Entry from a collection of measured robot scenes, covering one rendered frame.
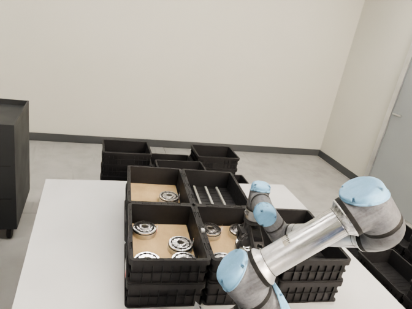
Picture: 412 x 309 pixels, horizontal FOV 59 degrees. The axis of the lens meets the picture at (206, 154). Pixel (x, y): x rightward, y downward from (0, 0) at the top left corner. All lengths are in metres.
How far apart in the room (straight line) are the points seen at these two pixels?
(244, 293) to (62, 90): 3.87
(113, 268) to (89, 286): 0.13
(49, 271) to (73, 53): 3.25
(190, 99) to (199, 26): 0.90
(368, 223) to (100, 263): 1.10
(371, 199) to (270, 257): 0.31
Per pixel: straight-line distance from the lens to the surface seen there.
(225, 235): 1.73
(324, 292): 1.71
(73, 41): 4.53
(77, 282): 1.60
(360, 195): 1.04
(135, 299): 1.47
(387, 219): 1.09
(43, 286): 1.60
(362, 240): 1.18
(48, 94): 4.67
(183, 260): 1.36
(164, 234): 1.66
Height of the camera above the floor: 1.76
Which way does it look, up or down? 21 degrees down
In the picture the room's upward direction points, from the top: 10 degrees clockwise
